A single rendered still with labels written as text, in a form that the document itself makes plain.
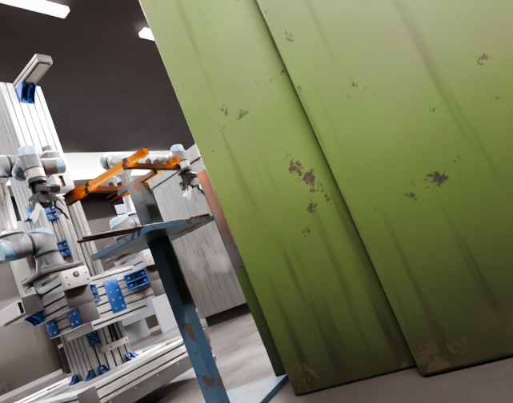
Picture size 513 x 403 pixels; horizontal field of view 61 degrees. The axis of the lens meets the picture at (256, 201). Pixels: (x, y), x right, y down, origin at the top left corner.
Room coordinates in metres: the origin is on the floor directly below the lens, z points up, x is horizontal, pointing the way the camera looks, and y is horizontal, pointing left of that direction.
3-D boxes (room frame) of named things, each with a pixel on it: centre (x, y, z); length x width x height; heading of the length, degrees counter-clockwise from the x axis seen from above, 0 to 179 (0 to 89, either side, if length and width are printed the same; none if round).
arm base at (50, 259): (2.22, 1.11, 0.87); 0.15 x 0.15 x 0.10
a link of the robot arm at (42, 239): (2.22, 1.11, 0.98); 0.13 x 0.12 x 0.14; 137
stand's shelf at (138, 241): (1.68, 0.41, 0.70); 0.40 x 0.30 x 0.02; 154
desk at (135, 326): (8.89, 2.86, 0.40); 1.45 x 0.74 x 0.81; 53
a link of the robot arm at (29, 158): (1.79, 0.83, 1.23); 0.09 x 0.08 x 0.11; 47
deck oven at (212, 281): (5.95, 0.47, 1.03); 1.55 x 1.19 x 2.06; 146
